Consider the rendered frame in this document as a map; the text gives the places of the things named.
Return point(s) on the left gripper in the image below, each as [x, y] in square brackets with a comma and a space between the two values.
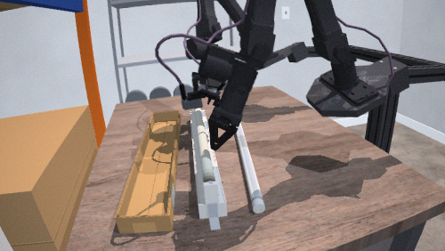
[228, 110]

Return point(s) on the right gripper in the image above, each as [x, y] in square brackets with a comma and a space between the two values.
[202, 80]

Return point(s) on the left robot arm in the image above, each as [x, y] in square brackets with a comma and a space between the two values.
[257, 43]

